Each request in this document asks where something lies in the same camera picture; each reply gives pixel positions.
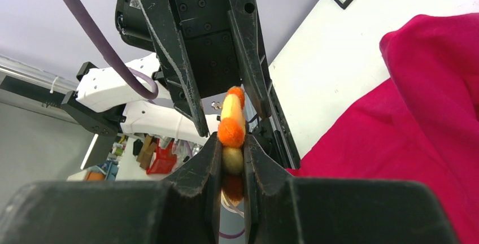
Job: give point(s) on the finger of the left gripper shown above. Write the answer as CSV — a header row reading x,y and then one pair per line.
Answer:
x,y
244,21
177,71

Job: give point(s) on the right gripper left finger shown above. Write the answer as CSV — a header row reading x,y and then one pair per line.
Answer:
x,y
183,207

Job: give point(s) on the cluttered background items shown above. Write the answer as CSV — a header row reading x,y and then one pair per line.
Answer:
x,y
134,159

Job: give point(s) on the red t-shirt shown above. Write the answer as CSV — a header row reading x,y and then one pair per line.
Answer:
x,y
420,124

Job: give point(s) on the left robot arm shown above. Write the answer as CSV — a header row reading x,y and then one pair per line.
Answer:
x,y
104,104

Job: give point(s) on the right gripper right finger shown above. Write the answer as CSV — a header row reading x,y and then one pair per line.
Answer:
x,y
281,208

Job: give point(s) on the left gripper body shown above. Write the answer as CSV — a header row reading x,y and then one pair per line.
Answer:
x,y
207,35

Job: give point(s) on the aluminium front rail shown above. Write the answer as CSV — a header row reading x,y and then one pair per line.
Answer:
x,y
32,89

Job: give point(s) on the orange yellow pompom brooch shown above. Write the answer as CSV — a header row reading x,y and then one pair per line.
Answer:
x,y
231,133

